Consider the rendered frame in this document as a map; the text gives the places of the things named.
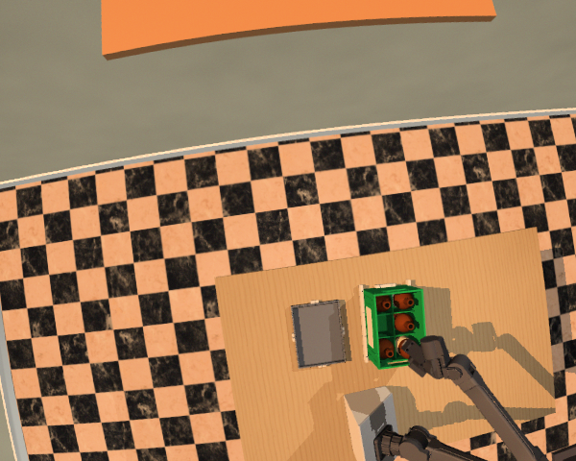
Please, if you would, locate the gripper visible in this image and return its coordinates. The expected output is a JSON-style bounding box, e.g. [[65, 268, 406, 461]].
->
[[408, 356, 426, 377]]

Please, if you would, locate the green plastic crate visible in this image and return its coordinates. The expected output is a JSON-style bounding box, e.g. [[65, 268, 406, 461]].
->
[[363, 284, 426, 370]]

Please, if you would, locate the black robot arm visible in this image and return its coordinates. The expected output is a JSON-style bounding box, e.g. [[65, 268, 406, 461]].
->
[[373, 335, 549, 461]]

